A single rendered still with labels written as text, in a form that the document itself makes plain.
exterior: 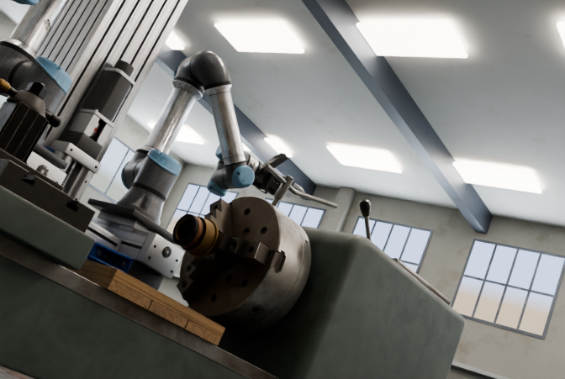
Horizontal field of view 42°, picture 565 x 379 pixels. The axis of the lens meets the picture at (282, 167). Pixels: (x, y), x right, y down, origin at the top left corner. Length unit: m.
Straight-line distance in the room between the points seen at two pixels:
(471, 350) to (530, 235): 2.13
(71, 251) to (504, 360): 11.02
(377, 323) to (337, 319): 0.15
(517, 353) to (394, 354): 10.11
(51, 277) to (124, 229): 0.96
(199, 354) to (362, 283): 0.46
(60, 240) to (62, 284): 0.11
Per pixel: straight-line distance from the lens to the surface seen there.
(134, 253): 2.17
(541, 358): 11.91
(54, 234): 1.23
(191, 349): 1.51
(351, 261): 1.73
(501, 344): 12.12
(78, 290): 1.34
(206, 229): 1.64
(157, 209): 2.30
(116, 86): 2.29
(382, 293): 1.84
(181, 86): 2.56
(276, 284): 1.65
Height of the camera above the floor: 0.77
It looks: 18 degrees up
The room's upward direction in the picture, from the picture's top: 24 degrees clockwise
